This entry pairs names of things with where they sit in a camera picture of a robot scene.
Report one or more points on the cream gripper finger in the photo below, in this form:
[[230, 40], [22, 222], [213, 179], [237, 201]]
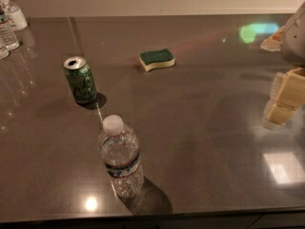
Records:
[[275, 116], [288, 89]]

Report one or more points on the green and yellow sponge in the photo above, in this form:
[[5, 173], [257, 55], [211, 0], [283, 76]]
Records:
[[156, 60]]

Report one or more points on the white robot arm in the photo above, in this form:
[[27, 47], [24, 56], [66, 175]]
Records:
[[289, 40]]

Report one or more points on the green soda can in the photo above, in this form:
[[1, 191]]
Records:
[[79, 75]]

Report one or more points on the clear plastic water bottle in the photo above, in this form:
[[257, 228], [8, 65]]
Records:
[[119, 148]]

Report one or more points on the water bottle at left edge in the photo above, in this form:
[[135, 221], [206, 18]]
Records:
[[6, 33]]

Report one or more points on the clear bottle at far left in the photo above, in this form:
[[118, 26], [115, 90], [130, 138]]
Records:
[[3, 50]]

